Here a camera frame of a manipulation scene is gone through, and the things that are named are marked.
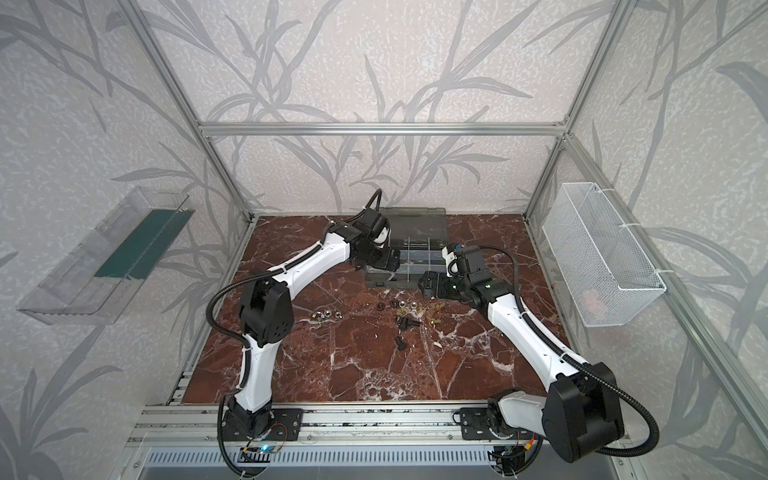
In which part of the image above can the grey plastic organizer box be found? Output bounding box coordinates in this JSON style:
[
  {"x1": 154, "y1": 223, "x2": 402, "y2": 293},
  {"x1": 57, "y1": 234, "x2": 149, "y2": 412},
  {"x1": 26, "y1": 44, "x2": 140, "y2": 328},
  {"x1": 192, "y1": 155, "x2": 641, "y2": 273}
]
[{"x1": 364, "y1": 207, "x2": 449, "y2": 290}]

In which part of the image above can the aluminium back crossbar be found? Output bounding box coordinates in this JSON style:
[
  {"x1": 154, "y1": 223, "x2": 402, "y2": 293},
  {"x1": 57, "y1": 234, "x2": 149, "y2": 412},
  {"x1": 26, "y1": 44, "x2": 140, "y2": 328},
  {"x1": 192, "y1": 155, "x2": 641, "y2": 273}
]
[{"x1": 198, "y1": 122, "x2": 565, "y2": 137}]

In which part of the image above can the black screws pile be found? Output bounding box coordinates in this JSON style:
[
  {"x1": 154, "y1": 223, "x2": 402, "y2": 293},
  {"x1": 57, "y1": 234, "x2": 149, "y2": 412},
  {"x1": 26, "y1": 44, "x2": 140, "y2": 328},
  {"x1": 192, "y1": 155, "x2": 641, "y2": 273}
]
[{"x1": 376, "y1": 300, "x2": 422, "y2": 331}]

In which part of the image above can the clear plastic wall tray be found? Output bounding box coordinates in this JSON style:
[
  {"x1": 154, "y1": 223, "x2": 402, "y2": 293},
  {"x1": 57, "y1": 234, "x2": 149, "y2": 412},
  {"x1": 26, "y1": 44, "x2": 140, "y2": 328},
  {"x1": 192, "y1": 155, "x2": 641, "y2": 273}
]
[{"x1": 17, "y1": 187, "x2": 195, "y2": 326}]

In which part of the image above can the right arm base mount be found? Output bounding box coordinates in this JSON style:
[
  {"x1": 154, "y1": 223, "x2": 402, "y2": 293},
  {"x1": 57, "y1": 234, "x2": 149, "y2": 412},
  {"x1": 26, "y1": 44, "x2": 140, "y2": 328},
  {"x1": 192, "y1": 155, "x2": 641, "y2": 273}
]
[{"x1": 452, "y1": 407, "x2": 534, "y2": 442}]

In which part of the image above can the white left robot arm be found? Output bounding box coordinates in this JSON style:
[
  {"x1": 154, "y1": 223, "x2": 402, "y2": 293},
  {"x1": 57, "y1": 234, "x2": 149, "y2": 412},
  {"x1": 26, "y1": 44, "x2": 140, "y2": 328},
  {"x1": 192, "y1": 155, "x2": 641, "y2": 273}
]
[{"x1": 228, "y1": 224, "x2": 401, "y2": 422}]

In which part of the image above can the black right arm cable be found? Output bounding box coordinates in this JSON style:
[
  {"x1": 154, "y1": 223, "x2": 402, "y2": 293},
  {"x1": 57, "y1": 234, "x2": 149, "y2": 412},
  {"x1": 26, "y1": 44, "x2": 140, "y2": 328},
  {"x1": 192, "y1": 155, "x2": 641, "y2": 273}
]
[{"x1": 473, "y1": 245, "x2": 660, "y2": 458}]

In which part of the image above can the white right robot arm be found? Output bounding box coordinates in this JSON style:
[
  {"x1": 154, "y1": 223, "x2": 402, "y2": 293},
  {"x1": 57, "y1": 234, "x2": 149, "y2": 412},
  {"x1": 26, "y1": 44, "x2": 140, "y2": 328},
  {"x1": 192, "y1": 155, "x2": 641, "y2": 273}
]
[{"x1": 418, "y1": 271, "x2": 625, "y2": 463}]

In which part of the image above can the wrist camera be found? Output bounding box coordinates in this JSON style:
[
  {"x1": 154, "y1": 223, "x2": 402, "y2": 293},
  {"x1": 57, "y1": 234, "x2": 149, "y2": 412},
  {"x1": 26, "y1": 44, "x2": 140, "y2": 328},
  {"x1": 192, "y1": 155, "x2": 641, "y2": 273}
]
[
  {"x1": 441, "y1": 244, "x2": 488, "y2": 277},
  {"x1": 353, "y1": 207, "x2": 391, "y2": 245}
]

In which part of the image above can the aluminium frame post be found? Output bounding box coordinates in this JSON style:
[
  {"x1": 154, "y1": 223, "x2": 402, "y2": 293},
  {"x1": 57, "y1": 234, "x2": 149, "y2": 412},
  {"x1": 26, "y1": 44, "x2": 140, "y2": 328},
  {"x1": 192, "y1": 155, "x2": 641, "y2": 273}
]
[{"x1": 523, "y1": 0, "x2": 637, "y2": 220}]

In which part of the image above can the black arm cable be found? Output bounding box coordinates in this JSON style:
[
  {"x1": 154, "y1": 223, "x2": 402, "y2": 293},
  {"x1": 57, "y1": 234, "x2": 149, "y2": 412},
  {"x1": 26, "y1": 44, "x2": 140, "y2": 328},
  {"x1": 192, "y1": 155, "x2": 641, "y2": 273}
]
[
  {"x1": 205, "y1": 266, "x2": 289, "y2": 478},
  {"x1": 473, "y1": 245, "x2": 660, "y2": 458}
]

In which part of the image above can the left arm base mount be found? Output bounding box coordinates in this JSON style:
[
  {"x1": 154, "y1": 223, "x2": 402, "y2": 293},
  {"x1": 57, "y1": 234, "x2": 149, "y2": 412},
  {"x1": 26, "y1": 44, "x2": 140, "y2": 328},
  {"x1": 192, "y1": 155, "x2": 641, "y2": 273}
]
[{"x1": 222, "y1": 408, "x2": 304, "y2": 442}]

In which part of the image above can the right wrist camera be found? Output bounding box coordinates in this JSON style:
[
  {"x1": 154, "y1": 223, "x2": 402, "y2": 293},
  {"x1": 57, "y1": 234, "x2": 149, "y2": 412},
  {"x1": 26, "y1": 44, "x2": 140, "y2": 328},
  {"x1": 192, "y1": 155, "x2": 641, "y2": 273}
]
[{"x1": 441, "y1": 244, "x2": 488, "y2": 277}]

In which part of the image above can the white wire mesh basket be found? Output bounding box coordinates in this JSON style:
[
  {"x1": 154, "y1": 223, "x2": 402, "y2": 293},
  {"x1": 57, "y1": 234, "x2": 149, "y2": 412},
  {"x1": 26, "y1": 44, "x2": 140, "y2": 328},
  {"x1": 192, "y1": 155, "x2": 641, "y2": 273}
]
[{"x1": 543, "y1": 182, "x2": 667, "y2": 328}]

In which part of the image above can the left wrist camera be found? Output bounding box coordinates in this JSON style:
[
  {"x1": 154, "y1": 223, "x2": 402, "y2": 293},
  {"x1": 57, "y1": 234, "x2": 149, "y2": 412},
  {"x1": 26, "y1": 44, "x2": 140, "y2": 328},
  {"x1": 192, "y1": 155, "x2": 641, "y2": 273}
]
[{"x1": 353, "y1": 207, "x2": 391, "y2": 245}]

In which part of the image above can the brass screws pile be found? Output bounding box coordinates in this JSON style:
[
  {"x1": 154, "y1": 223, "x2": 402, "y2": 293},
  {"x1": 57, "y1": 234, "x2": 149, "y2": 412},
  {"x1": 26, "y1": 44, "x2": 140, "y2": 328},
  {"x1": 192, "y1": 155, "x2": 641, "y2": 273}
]
[{"x1": 416, "y1": 302, "x2": 445, "y2": 325}]

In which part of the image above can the aluminium front rail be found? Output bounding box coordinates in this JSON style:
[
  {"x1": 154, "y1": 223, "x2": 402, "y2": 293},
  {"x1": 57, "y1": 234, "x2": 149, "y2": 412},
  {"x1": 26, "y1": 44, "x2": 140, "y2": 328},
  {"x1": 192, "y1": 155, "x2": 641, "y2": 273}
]
[{"x1": 125, "y1": 403, "x2": 631, "y2": 448}]

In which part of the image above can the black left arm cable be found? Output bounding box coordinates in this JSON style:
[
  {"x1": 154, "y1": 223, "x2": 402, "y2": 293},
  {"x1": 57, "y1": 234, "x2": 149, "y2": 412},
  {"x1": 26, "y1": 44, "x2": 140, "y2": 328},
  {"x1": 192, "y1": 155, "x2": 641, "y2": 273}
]
[{"x1": 205, "y1": 266, "x2": 289, "y2": 478}]

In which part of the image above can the silver nuts pile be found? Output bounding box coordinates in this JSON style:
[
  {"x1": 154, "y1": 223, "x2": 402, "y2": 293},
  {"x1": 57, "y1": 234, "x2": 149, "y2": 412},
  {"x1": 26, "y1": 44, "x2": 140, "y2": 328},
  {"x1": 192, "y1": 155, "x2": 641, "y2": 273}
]
[{"x1": 310, "y1": 308, "x2": 343, "y2": 323}]

